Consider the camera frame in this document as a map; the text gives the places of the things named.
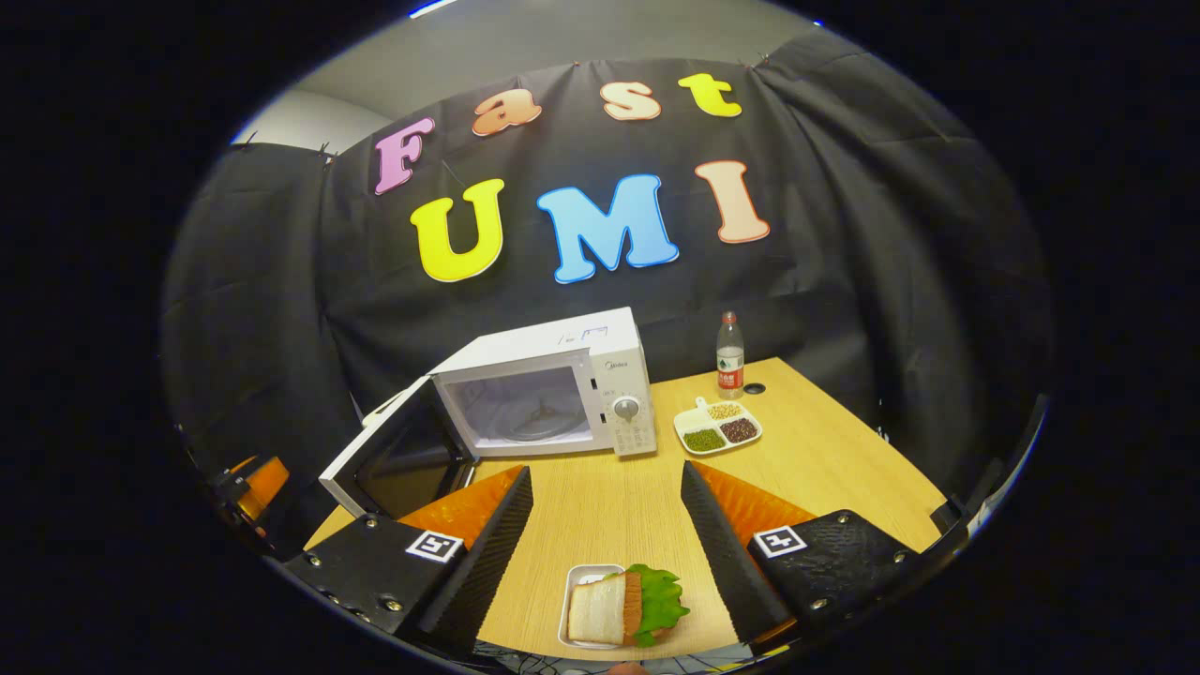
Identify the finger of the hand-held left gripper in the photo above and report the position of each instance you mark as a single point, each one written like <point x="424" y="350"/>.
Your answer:
<point x="265" y="480"/>

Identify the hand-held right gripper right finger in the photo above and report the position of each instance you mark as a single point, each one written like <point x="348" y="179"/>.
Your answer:
<point x="727" y="553"/>

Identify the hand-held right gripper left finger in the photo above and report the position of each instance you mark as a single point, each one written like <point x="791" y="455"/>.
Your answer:
<point x="492" y="553"/>

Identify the lettuce sandwich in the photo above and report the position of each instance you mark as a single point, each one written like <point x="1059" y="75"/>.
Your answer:
<point x="600" y="609"/>

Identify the white microwave oven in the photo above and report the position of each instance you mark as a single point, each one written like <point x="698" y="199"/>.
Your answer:
<point x="619" y="375"/>

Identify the small white ribbed tray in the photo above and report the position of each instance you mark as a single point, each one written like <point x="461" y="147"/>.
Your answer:
<point x="577" y="577"/>

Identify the white divided dish of beans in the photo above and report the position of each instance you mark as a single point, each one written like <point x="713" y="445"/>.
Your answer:
<point x="718" y="429"/>

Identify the clear red-label water bottle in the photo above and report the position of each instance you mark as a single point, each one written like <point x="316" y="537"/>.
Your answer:
<point x="730" y="361"/>

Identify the black backdrop cloth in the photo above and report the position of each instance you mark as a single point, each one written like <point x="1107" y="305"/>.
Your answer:
<point x="891" y="262"/>

